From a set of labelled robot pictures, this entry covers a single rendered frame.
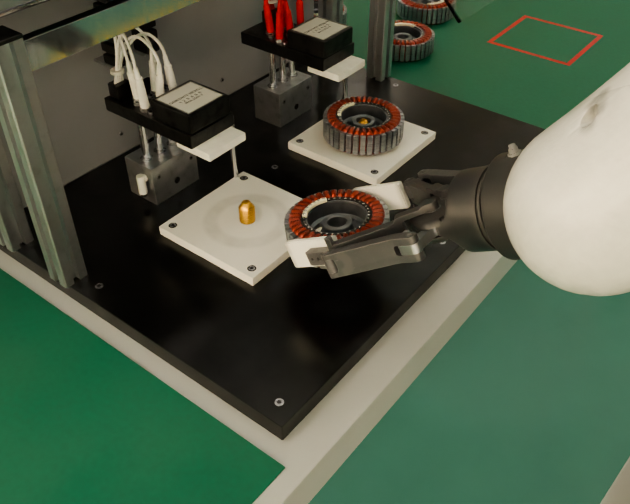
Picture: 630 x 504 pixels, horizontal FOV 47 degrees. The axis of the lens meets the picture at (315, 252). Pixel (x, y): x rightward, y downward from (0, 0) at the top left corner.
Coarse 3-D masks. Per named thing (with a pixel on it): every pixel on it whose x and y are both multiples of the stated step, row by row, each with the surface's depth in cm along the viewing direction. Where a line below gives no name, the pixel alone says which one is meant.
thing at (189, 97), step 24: (168, 96) 81; (192, 96) 81; (216, 96) 81; (144, 120) 83; (168, 120) 81; (192, 120) 79; (216, 120) 82; (144, 144) 88; (192, 144) 80; (216, 144) 81
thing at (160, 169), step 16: (176, 144) 92; (128, 160) 90; (144, 160) 89; (160, 160) 89; (176, 160) 90; (192, 160) 93; (128, 176) 92; (160, 176) 89; (176, 176) 92; (192, 176) 94; (160, 192) 90; (176, 192) 93
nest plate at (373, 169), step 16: (320, 128) 103; (416, 128) 103; (288, 144) 101; (304, 144) 100; (320, 144) 100; (400, 144) 100; (416, 144) 100; (320, 160) 98; (336, 160) 97; (352, 160) 97; (368, 160) 97; (384, 160) 97; (400, 160) 97; (368, 176) 94; (384, 176) 95
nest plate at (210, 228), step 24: (216, 192) 91; (240, 192) 91; (264, 192) 91; (288, 192) 91; (192, 216) 87; (216, 216) 87; (264, 216) 87; (192, 240) 84; (216, 240) 84; (240, 240) 84; (264, 240) 84; (216, 264) 82; (240, 264) 80; (264, 264) 80
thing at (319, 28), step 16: (256, 32) 101; (288, 32) 96; (304, 32) 95; (320, 32) 95; (336, 32) 95; (272, 48) 98; (288, 48) 97; (304, 48) 95; (320, 48) 94; (336, 48) 95; (352, 48) 98; (272, 64) 101; (304, 64) 96; (320, 64) 95; (336, 64) 97; (352, 64) 97; (272, 80) 103; (336, 80) 95
